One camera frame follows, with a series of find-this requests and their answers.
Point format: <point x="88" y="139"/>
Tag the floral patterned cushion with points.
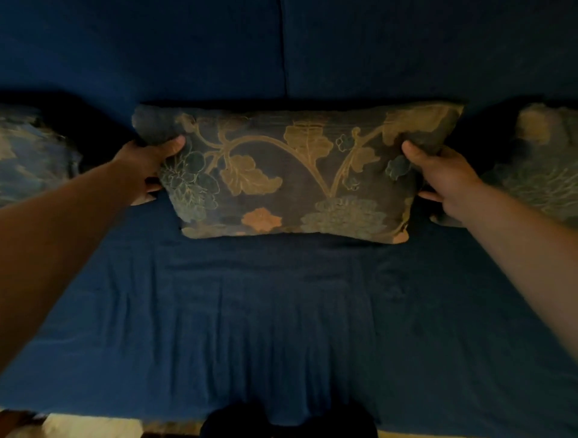
<point x="298" y="176"/>
<point x="537" y="167"/>
<point x="31" y="158"/>

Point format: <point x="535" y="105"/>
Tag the person's left thumb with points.
<point x="169" y="145"/>

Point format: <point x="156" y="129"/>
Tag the person's dark clothing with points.
<point x="289" y="422"/>

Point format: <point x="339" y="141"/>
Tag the person's left forearm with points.
<point x="54" y="243"/>

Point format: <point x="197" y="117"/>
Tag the blue sofa cover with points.
<point x="280" y="316"/>

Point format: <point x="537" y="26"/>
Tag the person's left hand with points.
<point x="135" y="167"/>

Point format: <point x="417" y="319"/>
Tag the person's right thumb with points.
<point x="413" y="155"/>

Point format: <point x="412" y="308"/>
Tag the person's right hand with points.
<point x="445" y="178"/>

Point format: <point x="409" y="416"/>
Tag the blue sofa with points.
<point x="289" y="49"/>

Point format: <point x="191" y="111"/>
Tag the person's right forearm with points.
<point x="528" y="261"/>

